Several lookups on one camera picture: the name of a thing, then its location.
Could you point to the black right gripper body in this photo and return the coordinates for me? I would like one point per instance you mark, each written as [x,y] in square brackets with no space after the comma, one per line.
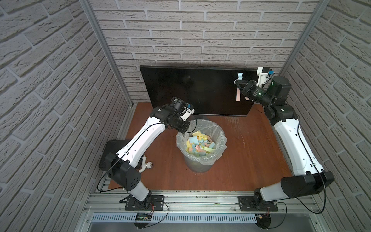
[260,95]

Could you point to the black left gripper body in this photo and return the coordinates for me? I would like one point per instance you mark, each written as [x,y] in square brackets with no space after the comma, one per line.
[179,124]

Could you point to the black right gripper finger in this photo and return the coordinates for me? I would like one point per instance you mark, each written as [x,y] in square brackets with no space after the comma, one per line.
[243,83]
[246,91]

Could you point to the blue sticky note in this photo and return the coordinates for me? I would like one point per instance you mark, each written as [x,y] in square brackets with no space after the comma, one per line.
[239,79]

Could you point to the clear plastic bin liner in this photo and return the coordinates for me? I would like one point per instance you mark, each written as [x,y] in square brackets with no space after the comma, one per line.
[201,145]

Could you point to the mesh waste bin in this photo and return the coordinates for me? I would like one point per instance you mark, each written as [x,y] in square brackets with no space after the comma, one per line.
[203,159]

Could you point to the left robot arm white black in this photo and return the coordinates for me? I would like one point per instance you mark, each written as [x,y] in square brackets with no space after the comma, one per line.
[174,108]

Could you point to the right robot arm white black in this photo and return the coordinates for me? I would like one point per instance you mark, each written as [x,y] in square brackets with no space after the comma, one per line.
[309,177]

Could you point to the pink sticky note left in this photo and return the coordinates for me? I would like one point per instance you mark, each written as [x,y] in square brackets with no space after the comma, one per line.
[238,95]

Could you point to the pile of coloured sticky notes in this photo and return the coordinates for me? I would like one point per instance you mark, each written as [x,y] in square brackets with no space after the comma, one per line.
[199,144]

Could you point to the black AOC monitor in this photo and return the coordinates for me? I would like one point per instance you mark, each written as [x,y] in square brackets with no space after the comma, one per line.
[211,90]

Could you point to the white plastic pipe fitting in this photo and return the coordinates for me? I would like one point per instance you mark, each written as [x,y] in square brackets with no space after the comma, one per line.
[145,165]

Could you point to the left small electronics board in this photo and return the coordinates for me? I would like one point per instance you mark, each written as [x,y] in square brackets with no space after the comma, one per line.
[142,220]

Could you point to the small electronics board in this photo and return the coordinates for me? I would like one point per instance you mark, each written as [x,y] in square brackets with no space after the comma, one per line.
[263,221]
[142,220]

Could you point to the right small electronics board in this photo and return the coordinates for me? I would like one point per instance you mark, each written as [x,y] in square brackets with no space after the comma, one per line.
[263,221]

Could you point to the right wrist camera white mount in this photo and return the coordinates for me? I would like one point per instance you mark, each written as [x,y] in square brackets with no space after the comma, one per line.
[264,75]

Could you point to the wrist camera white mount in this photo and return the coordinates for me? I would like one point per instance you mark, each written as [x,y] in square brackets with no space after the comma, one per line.
[264,75]
[187,112]

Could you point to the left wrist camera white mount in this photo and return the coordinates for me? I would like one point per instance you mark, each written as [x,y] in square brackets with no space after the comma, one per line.
[187,112]

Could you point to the aluminium corner frame post right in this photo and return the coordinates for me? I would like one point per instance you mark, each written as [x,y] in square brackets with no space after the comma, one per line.
[312,22]

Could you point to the aluminium corner frame post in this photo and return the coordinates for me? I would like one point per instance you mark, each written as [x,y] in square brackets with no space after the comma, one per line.
[312,22]
[89,11]

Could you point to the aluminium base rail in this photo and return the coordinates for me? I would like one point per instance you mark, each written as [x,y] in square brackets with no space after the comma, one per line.
[193,207]

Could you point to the aluminium corner frame post left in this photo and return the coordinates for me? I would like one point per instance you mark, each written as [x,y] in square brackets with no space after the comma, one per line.
[89,11]

